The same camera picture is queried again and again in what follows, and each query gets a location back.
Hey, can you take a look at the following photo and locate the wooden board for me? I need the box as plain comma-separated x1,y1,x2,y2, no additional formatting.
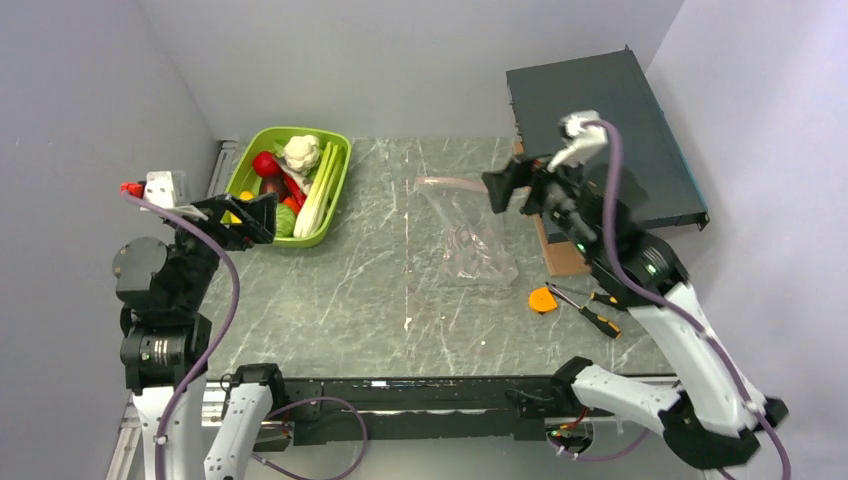
513,140,594,278

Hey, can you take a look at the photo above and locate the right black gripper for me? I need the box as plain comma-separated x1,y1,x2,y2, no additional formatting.
479,144,599,257

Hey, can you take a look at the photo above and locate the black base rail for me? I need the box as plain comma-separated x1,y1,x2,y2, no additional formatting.
254,375,591,452

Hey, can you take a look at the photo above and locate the red chili pepper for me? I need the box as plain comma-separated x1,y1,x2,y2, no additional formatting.
283,174,306,207

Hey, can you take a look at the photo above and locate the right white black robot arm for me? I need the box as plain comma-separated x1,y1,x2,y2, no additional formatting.
482,156,788,470

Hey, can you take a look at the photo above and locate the dark green metal case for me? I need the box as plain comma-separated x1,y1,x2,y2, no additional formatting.
506,49,709,229

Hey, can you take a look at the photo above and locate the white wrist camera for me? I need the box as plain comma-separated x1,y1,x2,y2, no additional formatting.
120,170,208,220
547,110,608,173

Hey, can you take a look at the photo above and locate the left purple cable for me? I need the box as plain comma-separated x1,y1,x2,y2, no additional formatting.
120,190,241,480

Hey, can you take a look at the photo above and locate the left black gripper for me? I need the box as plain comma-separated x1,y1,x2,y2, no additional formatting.
163,190,277,309

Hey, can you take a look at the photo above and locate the yellow black screwdriver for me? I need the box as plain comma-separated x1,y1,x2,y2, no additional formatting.
562,287,627,311
545,282,622,339

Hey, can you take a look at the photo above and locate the green plastic basket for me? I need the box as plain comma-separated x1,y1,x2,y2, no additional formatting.
224,126,352,248

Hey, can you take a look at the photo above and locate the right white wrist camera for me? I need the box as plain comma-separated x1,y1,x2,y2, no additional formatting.
547,110,608,173

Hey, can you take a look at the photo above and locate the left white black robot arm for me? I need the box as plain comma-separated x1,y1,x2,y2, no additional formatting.
112,192,288,479

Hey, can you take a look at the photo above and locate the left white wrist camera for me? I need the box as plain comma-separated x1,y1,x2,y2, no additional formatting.
120,170,208,220

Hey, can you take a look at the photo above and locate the red tomato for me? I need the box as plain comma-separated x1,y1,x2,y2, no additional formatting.
252,150,283,178

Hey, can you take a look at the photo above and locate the yellow bell pepper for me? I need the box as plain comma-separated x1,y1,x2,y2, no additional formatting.
226,191,255,224

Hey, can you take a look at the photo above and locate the clear zip top bag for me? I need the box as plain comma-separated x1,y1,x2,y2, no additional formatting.
415,177,518,286

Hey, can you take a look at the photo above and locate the green cabbage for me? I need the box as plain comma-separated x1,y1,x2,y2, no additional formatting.
275,203,297,238

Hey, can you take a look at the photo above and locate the green celery stalk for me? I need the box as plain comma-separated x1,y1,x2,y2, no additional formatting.
293,143,341,238

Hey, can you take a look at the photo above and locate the orange tape measure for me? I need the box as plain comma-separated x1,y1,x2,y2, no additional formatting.
528,287,558,315

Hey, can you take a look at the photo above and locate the white cauliflower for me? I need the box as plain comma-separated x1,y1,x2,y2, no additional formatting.
283,135,322,175

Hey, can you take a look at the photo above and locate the dark purple onion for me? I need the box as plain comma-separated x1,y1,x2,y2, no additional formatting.
259,175,290,203

